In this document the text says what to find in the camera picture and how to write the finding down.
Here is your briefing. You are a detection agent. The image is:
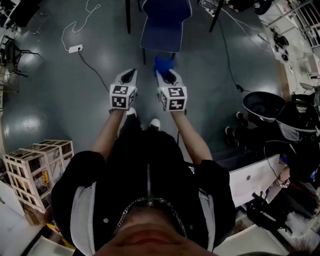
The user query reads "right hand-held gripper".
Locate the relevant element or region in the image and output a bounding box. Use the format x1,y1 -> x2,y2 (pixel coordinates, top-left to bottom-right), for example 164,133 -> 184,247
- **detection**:
155,69 -> 189,113

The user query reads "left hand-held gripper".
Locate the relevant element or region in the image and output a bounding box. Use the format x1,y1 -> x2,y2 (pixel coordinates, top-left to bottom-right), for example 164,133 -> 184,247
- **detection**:
108,68 -> 139,111

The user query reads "blue wiping cloth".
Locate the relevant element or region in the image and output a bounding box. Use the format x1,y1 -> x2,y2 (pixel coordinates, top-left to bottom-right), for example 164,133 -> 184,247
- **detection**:
152,55 -> 175,79

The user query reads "blue chair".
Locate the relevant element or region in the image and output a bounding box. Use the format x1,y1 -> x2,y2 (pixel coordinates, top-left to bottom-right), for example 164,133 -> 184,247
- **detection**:
139,0 -> 193,66

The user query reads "person's right forearm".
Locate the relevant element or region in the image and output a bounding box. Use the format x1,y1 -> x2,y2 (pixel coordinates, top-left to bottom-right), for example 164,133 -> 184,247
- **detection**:
169,109 -> 214,166

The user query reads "person's left forearm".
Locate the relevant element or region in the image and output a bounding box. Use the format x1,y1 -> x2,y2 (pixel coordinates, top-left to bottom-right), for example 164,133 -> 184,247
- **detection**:
90,108 -> 127,162

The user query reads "black cantilever chair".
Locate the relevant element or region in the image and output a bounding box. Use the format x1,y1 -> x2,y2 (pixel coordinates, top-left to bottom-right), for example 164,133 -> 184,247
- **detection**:
13,0 -> 50,35

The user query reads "person's right white shoe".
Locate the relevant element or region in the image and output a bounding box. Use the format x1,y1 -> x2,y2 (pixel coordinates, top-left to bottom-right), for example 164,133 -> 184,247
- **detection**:
148,118 -> 162,131

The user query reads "white power strip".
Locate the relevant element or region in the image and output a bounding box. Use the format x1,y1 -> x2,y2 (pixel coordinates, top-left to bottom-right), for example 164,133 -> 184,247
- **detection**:
68,43 -> 84,54

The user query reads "person's body in black clothing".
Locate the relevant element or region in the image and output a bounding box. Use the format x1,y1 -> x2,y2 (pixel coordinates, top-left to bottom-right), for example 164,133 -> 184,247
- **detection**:
49,109 -> 237,256

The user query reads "white board panel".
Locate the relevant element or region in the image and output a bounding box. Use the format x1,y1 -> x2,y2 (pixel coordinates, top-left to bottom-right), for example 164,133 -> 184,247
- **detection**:
228,153 -> 289,209

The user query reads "black power strip cable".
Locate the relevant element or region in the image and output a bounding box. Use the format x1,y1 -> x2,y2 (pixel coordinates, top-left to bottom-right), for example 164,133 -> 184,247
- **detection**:
77,47 -> 111,93

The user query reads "black floor cable with connector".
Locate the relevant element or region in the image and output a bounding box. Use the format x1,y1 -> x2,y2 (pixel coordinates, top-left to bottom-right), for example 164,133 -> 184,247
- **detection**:
216,14 -> 253,94

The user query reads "white floor cable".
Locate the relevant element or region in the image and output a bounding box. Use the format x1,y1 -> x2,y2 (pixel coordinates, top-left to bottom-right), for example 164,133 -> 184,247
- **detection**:
60,0 -> 102,53

